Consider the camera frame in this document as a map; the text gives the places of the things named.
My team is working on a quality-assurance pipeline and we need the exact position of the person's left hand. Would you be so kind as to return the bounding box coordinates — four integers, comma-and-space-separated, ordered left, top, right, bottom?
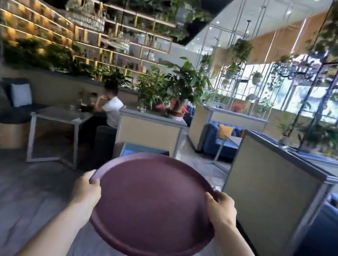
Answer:
67, 166, 106, 218

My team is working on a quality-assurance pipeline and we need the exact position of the grey table with metal legs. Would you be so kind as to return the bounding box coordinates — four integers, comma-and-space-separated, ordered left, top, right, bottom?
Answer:
213, 133, 243, 170

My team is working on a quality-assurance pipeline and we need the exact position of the crystal chandelier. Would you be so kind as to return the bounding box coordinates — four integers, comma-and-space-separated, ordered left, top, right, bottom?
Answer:
62, 0, 110, 33

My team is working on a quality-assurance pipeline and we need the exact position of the lit wooden shelving unit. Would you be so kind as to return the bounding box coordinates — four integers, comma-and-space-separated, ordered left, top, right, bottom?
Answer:
0, 0, 179, 80

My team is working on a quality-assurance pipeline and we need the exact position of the person's right hand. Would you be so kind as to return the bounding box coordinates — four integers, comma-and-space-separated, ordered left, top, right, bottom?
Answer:
199, 189, 242, 232

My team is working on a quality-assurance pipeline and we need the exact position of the beige partition with grey frame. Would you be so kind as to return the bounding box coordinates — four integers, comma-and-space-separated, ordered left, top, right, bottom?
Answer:
212, 127, 338, 256
186, 103, 270, 162
113, 107, 189, 161

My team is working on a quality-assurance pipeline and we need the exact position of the purple round tray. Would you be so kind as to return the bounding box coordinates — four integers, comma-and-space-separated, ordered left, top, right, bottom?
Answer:
78, 144, 226, 256

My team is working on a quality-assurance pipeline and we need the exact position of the row of green hedge plants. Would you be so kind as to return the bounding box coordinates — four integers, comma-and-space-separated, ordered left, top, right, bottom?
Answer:
0, 33, 136, 87

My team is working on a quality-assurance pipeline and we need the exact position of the green leafy plant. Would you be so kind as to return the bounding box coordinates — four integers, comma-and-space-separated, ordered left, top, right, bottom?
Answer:
132, 64, 174, 114

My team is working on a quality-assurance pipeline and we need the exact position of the grey square table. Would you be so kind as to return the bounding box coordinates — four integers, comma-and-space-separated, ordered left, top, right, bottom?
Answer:
23, 103, 95, 173

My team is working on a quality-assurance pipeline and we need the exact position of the large leafy potted plant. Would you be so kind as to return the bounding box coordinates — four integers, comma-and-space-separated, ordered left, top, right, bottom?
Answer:
153, 53, 217, 126

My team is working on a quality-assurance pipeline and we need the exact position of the hanging potted plant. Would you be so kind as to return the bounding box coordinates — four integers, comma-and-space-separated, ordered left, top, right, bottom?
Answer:
226, 37, 255, 82

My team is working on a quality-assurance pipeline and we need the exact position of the row of green ledge plants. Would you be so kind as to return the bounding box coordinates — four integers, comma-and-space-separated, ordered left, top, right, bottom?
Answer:
274, 112, 338, 162

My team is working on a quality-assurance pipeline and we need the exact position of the light blue square pillow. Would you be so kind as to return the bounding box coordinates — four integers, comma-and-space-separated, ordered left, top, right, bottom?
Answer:
8, 81, 36, 110

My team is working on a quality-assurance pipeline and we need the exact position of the blue box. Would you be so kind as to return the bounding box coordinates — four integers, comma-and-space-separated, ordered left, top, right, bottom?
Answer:
118, 141, 171, 165

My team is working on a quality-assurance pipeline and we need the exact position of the person's left forearm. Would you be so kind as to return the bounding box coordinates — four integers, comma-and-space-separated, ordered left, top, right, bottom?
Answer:
13, 192, 93, 256

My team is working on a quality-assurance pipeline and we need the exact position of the dark sofa with wooden base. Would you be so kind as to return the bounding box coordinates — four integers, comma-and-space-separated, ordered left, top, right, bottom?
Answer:
0, 74, 52, 154

